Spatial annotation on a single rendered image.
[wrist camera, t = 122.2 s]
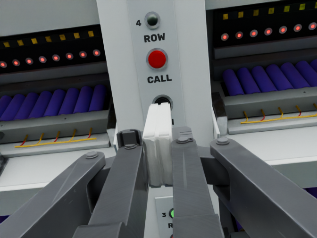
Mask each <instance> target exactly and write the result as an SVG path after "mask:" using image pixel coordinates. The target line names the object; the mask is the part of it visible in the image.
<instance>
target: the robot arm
mask: <svg viewBox="0 0 317 238"><path fill-rule="evenodd" d="M116 135H117V143H118V151H117V153H116V155H115V156H112V157H108V158H105V154H104V153H103V152H99V151H96V152H95V151H91V152H88V153H86V154H84V155H82V156H81V157H79V158H78V159H77V160H76V161H75V162H73V163H72V164H71V165H70V166H69V167H67V168H66V169H65V170H64V171H63V172H61V173H60V174H59V175H58V176H56V177H55V178H54V179H53V180H52V181H51V182H50V183H48V184H47V185H46V186H45V187H44V188H42V189H41V190H40V191H39V192H38V193H36V194H35V195H34V196H33V197H32V198H30V199H29V200H28V201H27V202H26V203H24V204H23V205H22V206H21V207H20V208H18V209H17V210H16V211H15V212H14V213H12V214H11V215H10V216H9V217H8V218H6V220H4V221H3V222H2V223H1V224H0V238H144V229H145V220H146V211H147V201H148V192H149V187H151V188H160V187H161V186H165V187H173V207H174V217H173V238H225V236H224V233H223V229H222V226H221V222H220V219H219V215H218V214H217V213H216V214H215V212H214V208H213V204H212V201H211V197H210V193H209V189H208V185H207V184H209V185H213V190H214V192H215V193H216V195H217V196H218V197H219V198H220V200H221V201H222V202H223V203H224V205H225V206H226V207H227V209H228V210H229V211H230V212H231V214H232V215H233V216H234V218H235V219H236V220H237V221H238V222H239V224H240V225H241V226H242V227H243V229H244V230H245V231H246V232H247V234H248V235H249V236H250V238H317V199H316V198H315V197H314V196H313V195H311V194H310V193H308V192H307V191H305V190H304V189H303V188H301V187H300V186H298V185H297V184H295V183H294V182H293V181H291V180H290V179H288V178H287V177H286V176H284V175H283V174H282V173H280V172H279V171H277V170H276V169H274V168H273V167H272V166H270V165H269V164H267V163H266V162H265V161H263V160H262V159H260V158H259V157H258V156H256V155H255V154H253V153H252V152H251V151H249V150H248V149H246V148H245V147H244V146H242V145H241V144H239V143H238V142H236V141H235V140H233V139H230V138H227V137H224V138H223V137H221V138H217V139H214V140H212V141H211V142H210V143H209V144H210V147H204V146H199V145H197V144H196V140H195V139H194V138H193V135H192V130H191V128H190V127H188V126H183V127H172V119H171V110H170V104H168V102H165V103H161V105H158V103H156V104H151V105H150V106H149V111H148V115H147V119H146V123H145V128H144V131H140V130H138V129H126V130H122V131H120V132H118V133H117V134H116ZM148 185H149V186H148Z"/></svg>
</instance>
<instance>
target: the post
mask: <svg viewBox="0 0 317 238"><path fill-rule="evenodd" d="M96 1H97V7H98V13H99V19H100V26H101V32H102V38H103V43H104V49H105V55H106V61H107V66H108V74H109V79H110V85H111V91H112V97H113V103H114V108H115V114H116V119H117V127H118V132H120V131H122V130H126V129H138V130H140V131H144V128H145V126H144V119H143V112H142V103H141V96H140V89H139V83H138V76H137V69H136V62H135V55H134V49H133V39H132V32H131V26H130V19H129V12H128V5H127V0H96ZM174 10H175V24H176V33H177V43H178V53H179V62H180V72H181V82H182V92H183V102H184V115H185V125H186V126H188V127H190V128H191V130H192V135H193V138H194V139H195V140H196V144H197V145H199V146H204V147H210V144H209V143H210V142H211V141H212V140H214V128H213V114H212V100H211V86H210V73H209V53H208V40H207V26H206V12H205V0H174ZM207 185H208V189H209V193H210V197H211V201H212V204H213V208H214V212H215V214H216V213H217V214H218V215H219V202H218V196H217V195H216V193H215V192H214V190H213V185H209V184H207ZM148 186H149V185H148ZM166 196H173V187H165V186H161V187H160V188H151V187H149V192H148V201H147V211H146V220H145V229H144V238H160V233H159V224H158V217H157V210H156V203H155V197H166ZM219 218H220V215H219Z"/></svg>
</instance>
